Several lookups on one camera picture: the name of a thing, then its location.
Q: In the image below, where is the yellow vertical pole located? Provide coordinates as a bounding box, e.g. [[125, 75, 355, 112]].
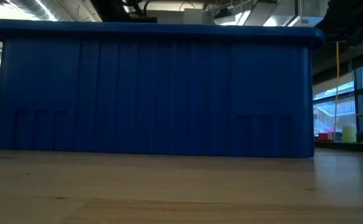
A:
[[332, 40, 341, 141]]

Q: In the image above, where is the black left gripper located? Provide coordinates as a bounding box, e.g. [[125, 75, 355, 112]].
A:
[[123, 0, 158, 24]]

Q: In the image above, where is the yellow-green container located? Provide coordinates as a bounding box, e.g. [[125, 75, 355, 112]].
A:
[[341, 124, 357, 143]]

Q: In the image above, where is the corrugated silver ceiling duct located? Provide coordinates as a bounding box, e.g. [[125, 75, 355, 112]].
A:
[[5, 0, 59, 22]]

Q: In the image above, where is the glass window wall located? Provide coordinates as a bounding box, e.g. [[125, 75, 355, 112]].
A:
[[312, 63, 363, 142]]

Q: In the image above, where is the blue plastic bin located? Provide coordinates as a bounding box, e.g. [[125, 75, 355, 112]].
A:
[[0, 19, 326, 159]]

